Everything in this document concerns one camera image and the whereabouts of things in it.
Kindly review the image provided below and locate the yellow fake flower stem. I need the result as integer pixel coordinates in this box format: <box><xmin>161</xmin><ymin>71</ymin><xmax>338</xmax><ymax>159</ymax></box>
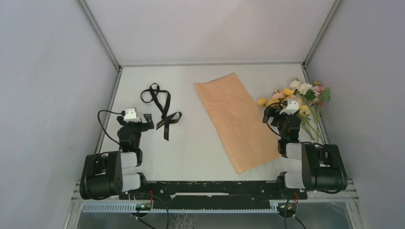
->
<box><xmin>256</xmin><ymin>86</ymin><xmax>321</xmax><ymax>140</ymax></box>

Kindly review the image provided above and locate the two-sided peach green wrapping paper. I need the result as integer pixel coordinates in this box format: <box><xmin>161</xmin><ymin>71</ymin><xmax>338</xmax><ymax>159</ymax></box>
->
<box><xmin>194</xmin><ymin>73</ymin><xmax>281</xmax><ymax>174</ymax></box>

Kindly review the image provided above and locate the pink fake flower stem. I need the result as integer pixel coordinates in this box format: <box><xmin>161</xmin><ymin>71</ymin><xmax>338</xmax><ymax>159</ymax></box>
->
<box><xmin>266</xmin><ymin>78</ymin><xmax>331</xmax><ymax>143</ymax></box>

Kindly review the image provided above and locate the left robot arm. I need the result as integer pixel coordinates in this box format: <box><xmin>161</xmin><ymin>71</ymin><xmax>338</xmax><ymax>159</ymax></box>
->
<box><xmin>79</xmin><ymin>114</ymin><xmax>154</xmax><ymax>200</ymax></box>

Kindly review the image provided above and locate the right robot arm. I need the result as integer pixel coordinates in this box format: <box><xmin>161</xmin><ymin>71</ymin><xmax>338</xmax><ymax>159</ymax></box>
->
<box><xmin>263</xmin><ymin>107</ymin><xmax>348</xmax><ymax>198</ymax></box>

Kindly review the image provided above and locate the black ribbon with gold text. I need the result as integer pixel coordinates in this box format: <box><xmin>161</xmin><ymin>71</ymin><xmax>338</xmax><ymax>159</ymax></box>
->
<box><xmin>140</xmin><ymin>83</ymin><xmax>182</xmax><ymax>141</ymax></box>

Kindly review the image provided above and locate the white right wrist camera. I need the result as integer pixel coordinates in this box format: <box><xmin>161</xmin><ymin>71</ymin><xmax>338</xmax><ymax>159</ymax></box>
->
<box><xmin>279</xmin><ymin>99</ymin><xmax>299</xmax><ymax>115</ymax></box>

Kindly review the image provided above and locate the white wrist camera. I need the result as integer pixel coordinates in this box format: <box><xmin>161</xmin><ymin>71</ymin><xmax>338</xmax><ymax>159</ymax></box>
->
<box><xmin>123</xmin><ymin>107</ymin><xmax>141</xmax><ymax>123</ymax></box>
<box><xmin>279</xmin><ymin>99</ymin><xmax>299</xmax><ymax>115</ymax></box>

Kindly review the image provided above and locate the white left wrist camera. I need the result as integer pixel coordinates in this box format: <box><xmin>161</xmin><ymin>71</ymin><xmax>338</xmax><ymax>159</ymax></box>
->
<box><xmin>123</xmin><ymin>107</ymin><xmax>141</xmax><ymax>123</ymax></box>

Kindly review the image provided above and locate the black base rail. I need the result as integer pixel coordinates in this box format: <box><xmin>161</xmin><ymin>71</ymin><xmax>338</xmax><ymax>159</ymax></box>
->
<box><xmin>118</xmin><ymin>181</ymin><xmax>308</xmax><ymax>210</ymax></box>

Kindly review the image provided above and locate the white slotted cable duct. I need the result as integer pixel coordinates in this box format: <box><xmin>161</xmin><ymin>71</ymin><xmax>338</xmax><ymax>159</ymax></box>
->
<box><xmin>82</xmin><ymin>202</ymin><xmax>279</xmax><ymax>213</ymax></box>

